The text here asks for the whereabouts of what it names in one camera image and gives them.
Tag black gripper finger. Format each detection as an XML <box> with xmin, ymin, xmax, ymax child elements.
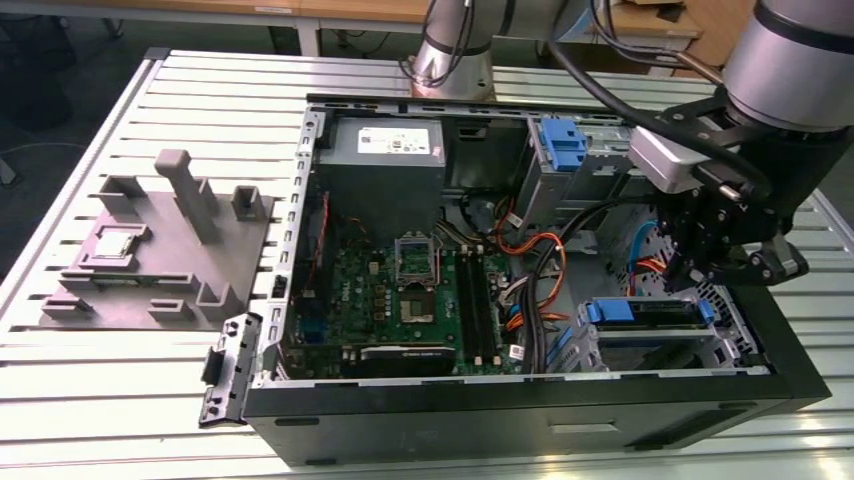
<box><xmin>657</xmin><ymin>192</ymin><xmax>736</xmax><ymax>261</ymax></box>
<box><xmin>666</xmin><ymin>237</ymin><xmax>813</xmax><ymax>291</ymax></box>

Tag multicolour disk power wire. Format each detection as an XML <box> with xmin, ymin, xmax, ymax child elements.
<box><xmin>633</xmin><ymin>255</ymin><xmax>680</xmax><ymax>281</ymax></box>

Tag blue data wire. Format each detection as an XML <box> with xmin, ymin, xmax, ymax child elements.
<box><xmin>626</xmin><ymin>219</ymin><xmax>669</xmax><ymax>286</ymax></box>

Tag tall metal drive cage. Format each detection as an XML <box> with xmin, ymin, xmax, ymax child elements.
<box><xmin>517</xmin><ymin>115</ymin><xmax>673</xmax><ymax>234</ymax></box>

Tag blue plastic drive latch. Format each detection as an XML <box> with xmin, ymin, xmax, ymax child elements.
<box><xmin>541</xmin><ymin>118</ymin><xmax>589</xmax><ymax>173</ymax></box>

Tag tall wooden cabinet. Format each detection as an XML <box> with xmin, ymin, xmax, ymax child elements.
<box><xmin>680</xmin><ymin>0</ymin><xmax>762</xmax><ymax>69</ymax></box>

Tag black RAM slot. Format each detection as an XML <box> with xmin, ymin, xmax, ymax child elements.
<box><xmin>474</xmin><ymin>243</ymin><xmax>506</xmax><ymax>366</ymax></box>
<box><xmin>455</xmin><ymin>244</ymin><xmax>487</xmax><ymax>367</ymax></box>

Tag CPU socket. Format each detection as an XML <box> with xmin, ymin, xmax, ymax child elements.
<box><xmin>398</xmin><ymin>290</ymin><xmax>442</xmax><ymax>326</ymax></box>

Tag grey power supply unit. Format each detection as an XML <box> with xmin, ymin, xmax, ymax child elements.
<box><xmin>311</xmin><ymin>116</ymin><xmax>447</xmax><ymax>241</ymax></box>

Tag black graphics card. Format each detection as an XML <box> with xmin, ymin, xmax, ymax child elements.
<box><xmin>338</xmin><ymin>343</ymin><xmax>459</xmax><ymax>379</ymax></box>

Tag green motherboard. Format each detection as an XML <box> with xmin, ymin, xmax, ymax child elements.
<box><xmin>283</xmin><ymin>234</ymin><xmax>529</xmax><ymax>377</ymax></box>

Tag black PC case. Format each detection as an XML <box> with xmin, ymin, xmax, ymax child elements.
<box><xmin>198</xmin><ymin>92</ymin><xmax>834</xmax><ymax>467</ymax></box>

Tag grey parts rack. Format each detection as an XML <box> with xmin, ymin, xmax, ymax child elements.
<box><xmin>39</xmin><ymin>147</ymin><xmax>279</xmax><ymax>332</ymax></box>

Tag green RAM stick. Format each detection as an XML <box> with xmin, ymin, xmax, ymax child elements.
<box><xmin>90</xmin><ymin>275</ymin><xmax>195</xmax><ymax>291</ymax></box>

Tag silver CPU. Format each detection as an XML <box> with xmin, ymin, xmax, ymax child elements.
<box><xmin>90</xmin><ymin>232</ymin><xmax>140</xmax><ymax>261</ymax></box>

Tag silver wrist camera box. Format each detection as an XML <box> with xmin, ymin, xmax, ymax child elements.
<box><xmin>629</xmin><ymin>124</ymin><xmax>721</xmax><ymax>195</ymax></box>

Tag orange wire bundle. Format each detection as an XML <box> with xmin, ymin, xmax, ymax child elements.
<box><xmin>493</xmin><ymin>195</ymin><xmax>570</xmax><ymax>334</ymax></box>

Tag thick black cable bundle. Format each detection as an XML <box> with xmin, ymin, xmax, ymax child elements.
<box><xmin>518</xmin><ymin>194</ymin><xmax>669</xmax><ymax>375</ymax></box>

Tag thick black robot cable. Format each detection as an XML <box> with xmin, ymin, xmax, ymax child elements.
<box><xmin>543</xmin><ymin>0</ymin><xmax>776</xmax><ymax>201</ymax></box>

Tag yellow black power wires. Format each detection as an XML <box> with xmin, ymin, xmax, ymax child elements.
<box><xmin>433</xmin><ymin>218</ymin><xmax>499</xmax><ymax>247</ymax></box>

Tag metal socket cover frame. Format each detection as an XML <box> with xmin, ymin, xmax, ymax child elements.
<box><xmin>393</xmin><ymin>230</ymin><xmax>445</xmax><ymax>292</ymax></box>

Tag red black twisted wire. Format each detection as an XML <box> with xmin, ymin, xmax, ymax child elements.
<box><xmin>301</xmin><ymin>192</ymin><xmax>334</xmax><ymax>297</ymax></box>

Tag wooden desk white frame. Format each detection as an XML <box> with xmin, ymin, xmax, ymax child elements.
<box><xmin>72</xmin><ymin>0</ymin><xmax>322</xmax><ymax>57</ymax></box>
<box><xmin>313</xmin><ymin>0</ymin><xmax>706</xmax><ymax>76</ymax></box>

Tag grey card retention bracket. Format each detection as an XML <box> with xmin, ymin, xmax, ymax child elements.
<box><xmin>198</xmin><ymin>310</ymin><xmax>267</xmax><ymax>430</ymax></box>

